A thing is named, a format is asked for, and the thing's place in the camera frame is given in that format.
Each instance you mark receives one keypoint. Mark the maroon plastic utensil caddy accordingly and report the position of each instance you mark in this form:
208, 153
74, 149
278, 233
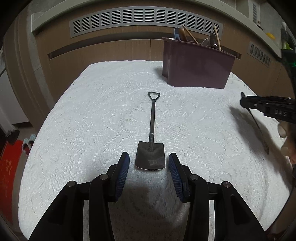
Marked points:
186, 64

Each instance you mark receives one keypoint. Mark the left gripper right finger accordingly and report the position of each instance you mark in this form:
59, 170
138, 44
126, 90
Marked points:
193, 189

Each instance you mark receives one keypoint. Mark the person's right hand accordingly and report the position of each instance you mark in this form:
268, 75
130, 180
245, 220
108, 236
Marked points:
287, 131

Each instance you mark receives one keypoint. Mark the red floor mat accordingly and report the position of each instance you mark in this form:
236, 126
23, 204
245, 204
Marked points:
9, 162

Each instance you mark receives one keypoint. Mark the black smiley face spoon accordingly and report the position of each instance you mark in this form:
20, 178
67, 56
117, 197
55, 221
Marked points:
265, 145

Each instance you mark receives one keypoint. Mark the small grey ventilation grille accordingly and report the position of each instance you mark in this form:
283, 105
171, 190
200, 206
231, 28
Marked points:
258, 54

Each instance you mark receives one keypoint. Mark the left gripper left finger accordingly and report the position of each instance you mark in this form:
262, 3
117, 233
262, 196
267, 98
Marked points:
103, 189

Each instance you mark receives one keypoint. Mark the white lace tablecloth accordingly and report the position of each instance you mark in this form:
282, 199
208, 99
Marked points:
106, 111

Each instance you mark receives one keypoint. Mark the black shovel-shaped spoon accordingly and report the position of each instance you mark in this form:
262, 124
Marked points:
150, 155

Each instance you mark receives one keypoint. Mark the wooden spoon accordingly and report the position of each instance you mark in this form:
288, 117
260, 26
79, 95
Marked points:
182, 35

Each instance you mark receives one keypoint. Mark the long grey ventilation grille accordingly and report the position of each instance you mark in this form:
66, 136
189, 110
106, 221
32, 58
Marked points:
143, 16

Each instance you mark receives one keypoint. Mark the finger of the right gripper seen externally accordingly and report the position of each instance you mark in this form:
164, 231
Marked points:
253, 102

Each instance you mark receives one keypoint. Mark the translucent grey plastic spoon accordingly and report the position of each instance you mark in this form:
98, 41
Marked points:
213, 41

